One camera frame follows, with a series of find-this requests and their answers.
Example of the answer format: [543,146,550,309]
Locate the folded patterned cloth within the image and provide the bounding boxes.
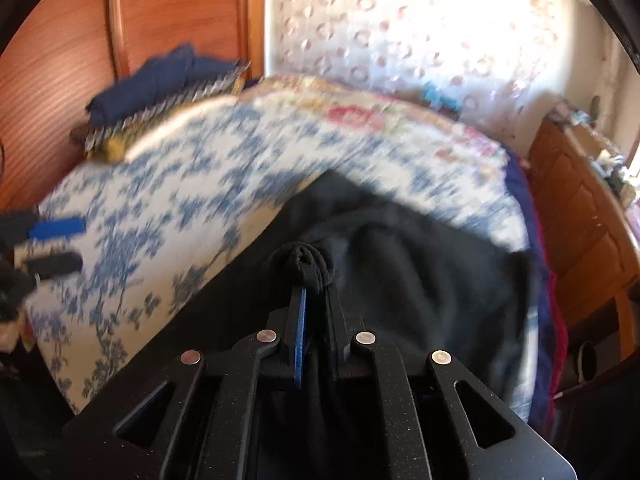
[69,62,252,164]

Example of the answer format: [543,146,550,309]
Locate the floral bedspread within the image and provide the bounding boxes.
[24,74,532,423]

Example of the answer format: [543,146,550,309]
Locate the red blanket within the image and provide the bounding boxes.
[519,157,572,403]

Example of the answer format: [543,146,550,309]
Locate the black garment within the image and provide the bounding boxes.
[62,169,537,480]

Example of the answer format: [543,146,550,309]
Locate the clutter on desk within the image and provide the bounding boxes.
[549,94,640,207]

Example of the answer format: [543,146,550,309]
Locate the folded navy cloth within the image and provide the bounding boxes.
[84,43,247,128]

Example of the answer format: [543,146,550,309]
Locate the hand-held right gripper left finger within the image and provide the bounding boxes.
[112,284,308,480]

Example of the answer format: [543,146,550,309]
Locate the wooden headboard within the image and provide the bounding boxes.
[0,0,267,211]

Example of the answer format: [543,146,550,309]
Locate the blue toy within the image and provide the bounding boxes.
[421,81,463,120]

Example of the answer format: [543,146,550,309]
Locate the wooden desk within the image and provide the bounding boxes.
[526,117,640,363]

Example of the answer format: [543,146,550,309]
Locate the navy blanket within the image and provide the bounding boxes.
[502,147,558,433]

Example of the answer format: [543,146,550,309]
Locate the white ring-patterned curtain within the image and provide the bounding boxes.
[264,0,608,148]

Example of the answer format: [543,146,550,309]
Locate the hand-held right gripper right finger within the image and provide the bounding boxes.
[320,280,517,480]

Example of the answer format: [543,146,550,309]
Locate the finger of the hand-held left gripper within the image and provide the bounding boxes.
[24,252,84,281]
[27,216,87,240]

